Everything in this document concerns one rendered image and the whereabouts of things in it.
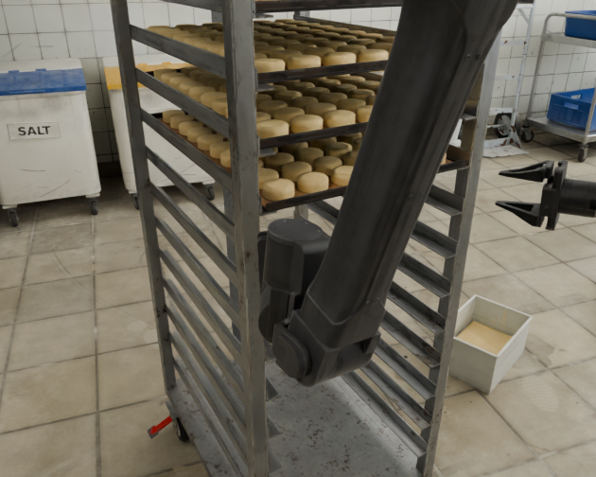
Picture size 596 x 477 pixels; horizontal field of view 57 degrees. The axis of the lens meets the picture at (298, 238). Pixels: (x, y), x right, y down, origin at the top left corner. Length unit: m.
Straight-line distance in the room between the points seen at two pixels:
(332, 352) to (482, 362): 1.45
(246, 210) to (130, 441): 1.15
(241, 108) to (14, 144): 2.46
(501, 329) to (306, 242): 1.71
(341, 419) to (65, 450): 0.81
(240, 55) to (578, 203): 0.56
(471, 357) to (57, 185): 2.26
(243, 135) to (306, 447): 0.98
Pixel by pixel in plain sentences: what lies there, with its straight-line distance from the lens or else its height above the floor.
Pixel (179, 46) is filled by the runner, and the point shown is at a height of 1.15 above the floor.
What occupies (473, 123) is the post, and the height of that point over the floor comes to 1.03.
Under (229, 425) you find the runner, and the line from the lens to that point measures 1.36.
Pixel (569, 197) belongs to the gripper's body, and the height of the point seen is 0.95.
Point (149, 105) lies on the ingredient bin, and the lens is 3.07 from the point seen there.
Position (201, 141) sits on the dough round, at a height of 0.97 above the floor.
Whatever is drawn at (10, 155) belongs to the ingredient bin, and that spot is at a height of 0.40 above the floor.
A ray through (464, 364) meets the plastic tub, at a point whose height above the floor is 0.07.
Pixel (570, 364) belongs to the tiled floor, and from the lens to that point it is 2.22.
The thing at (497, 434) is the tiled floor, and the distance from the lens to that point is 1.87.
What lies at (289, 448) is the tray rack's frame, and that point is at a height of 0.15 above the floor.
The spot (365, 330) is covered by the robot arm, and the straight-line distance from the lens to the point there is 0.51.
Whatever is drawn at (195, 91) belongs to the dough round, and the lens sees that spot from 1.09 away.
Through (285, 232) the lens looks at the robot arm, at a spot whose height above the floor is 1.04.
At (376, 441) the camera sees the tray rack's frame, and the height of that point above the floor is 0.15.
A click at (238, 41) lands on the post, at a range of 0.73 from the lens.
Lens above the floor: 1.28
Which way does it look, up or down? 27 degrees down
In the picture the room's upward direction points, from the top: straight up
